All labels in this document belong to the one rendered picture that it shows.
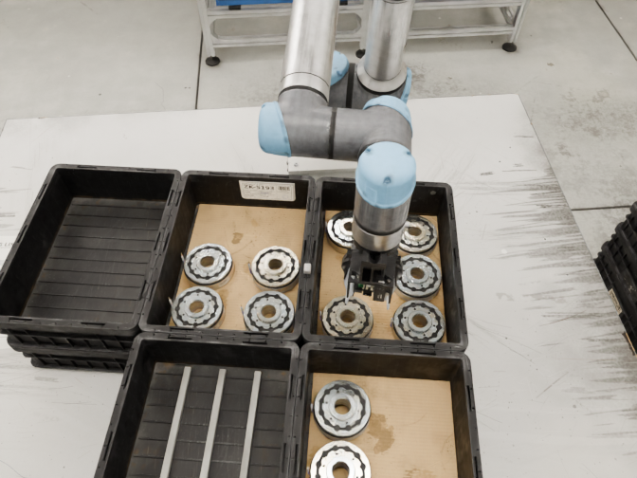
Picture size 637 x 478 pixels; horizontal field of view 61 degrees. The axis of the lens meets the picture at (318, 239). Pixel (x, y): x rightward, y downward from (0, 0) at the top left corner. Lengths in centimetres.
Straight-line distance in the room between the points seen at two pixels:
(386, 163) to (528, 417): 73
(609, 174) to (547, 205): 126
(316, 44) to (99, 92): 235
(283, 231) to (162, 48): 222
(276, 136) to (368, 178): 16
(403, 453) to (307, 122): 60
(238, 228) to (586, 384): 83
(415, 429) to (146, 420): 49
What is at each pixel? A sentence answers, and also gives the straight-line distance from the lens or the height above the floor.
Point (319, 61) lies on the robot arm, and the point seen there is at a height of 133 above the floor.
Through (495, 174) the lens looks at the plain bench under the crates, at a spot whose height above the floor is 70.
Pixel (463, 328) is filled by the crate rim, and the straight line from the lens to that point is 102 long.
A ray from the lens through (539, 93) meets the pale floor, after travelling 311.
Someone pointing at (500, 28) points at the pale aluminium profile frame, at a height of 14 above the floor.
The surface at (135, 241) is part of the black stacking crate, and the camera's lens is 128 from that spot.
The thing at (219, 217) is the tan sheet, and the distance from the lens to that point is 127.
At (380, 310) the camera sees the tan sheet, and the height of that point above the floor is 83.
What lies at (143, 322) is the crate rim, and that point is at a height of 93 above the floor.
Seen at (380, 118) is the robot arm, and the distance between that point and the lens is 77.
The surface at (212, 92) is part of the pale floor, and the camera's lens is 294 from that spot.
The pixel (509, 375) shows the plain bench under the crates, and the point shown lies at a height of 70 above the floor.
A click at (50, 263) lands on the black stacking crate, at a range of 132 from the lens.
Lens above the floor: 181
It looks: 54 degrees down
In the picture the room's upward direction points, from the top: straight up
